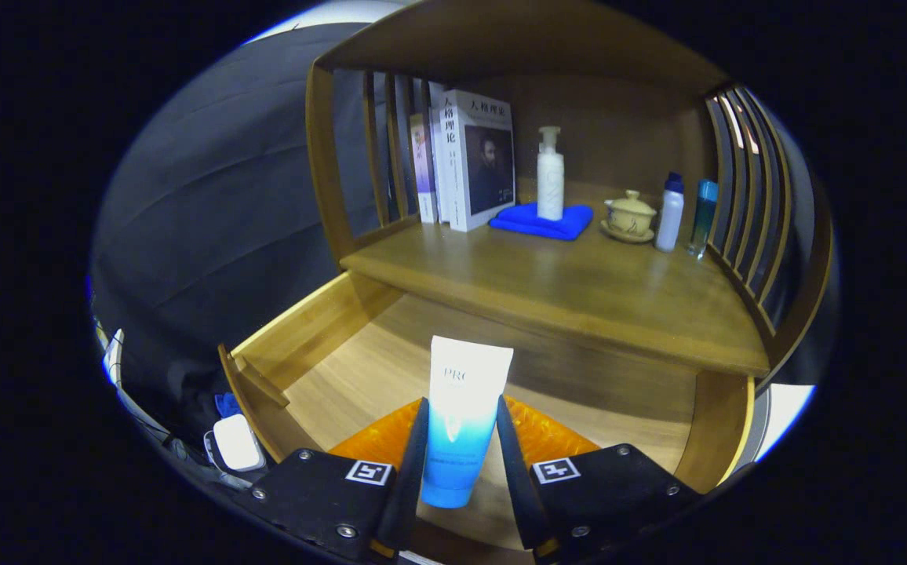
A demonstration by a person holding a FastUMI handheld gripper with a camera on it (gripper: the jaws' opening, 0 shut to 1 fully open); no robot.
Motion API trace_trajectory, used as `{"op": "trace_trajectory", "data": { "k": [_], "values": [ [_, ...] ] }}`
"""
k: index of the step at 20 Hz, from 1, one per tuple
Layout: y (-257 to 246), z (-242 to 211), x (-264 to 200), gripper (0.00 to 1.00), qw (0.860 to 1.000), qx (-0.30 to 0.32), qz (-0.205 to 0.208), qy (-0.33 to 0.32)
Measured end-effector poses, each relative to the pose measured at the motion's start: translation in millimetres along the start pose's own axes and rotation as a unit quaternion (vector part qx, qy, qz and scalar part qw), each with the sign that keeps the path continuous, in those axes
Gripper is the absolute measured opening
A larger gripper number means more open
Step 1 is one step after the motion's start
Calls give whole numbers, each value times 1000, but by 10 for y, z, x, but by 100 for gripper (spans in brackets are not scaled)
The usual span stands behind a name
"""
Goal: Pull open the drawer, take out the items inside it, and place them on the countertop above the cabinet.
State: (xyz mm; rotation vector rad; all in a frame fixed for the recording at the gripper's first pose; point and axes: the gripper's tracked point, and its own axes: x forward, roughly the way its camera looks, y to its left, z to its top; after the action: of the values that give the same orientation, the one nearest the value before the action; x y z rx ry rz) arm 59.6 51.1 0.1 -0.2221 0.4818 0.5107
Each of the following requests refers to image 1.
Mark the purple book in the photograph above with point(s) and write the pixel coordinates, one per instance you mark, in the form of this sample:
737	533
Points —
422	169

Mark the white and blue tube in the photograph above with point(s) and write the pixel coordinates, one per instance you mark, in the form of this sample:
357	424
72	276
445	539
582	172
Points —
461	408

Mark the white flat device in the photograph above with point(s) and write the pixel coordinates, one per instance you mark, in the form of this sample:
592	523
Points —
238	443

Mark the black backdrop cloth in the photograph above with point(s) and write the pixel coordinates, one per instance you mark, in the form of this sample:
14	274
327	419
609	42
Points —
210	204

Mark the yellow saucer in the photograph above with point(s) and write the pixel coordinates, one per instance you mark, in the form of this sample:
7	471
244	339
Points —
626	238

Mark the white portrait book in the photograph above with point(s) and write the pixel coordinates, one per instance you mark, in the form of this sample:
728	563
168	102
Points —
473	165

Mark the white pump bottle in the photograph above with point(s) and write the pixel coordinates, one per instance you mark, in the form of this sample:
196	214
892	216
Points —
550	184

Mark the wooden countertop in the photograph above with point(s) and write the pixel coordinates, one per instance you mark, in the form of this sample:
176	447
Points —
563	290

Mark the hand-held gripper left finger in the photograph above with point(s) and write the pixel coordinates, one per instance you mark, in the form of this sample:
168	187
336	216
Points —
410	494

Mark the white bottle with blue cap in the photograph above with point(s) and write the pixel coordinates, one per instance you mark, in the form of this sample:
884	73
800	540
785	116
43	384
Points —
669	216

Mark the white filing cabinet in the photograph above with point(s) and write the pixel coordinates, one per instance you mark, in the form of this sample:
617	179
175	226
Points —
783	408

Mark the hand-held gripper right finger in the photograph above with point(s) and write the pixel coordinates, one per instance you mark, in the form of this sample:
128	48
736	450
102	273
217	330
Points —
518	486

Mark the yellow lidded teacup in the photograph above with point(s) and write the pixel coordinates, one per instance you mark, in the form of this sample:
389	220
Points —
631	216

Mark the wooden cabinet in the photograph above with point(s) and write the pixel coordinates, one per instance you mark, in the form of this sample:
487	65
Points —
618	125

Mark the blue folded cloth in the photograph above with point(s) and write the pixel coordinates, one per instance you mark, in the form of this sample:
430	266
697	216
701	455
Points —
532	224

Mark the teal bottle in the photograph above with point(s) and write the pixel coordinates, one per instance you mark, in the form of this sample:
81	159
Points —
703	216

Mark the wooden drawer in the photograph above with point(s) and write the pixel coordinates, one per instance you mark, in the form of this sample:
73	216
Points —
359	369

